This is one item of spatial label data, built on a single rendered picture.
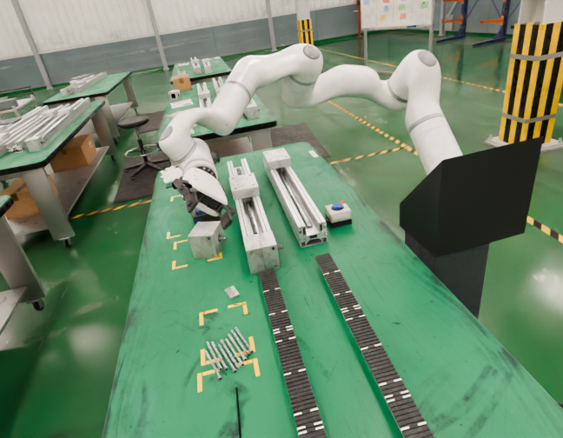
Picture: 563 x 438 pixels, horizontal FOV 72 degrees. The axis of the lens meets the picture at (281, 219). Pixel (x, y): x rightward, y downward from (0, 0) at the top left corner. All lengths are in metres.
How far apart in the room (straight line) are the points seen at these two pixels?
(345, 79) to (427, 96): 0.27
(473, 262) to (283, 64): 0.88
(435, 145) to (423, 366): 0.67
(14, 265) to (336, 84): 2.23
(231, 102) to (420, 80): 0.61
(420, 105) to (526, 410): 0.88
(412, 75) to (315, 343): 0.87
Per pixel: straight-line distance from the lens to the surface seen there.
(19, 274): 2.88
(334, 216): 1.43
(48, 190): 3.48
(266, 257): 1.24
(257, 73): 1.22
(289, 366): 0.94
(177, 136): 1.00
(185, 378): 1.03
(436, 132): 1.32
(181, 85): 5.04
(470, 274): 1.46
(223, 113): 1.10
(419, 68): 1.37
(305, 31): 11.40
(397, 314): 1.09
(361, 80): 1.33
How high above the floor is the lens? 1.53
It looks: 29 degrees down
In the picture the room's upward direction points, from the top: 9 degrees counter-clockwise
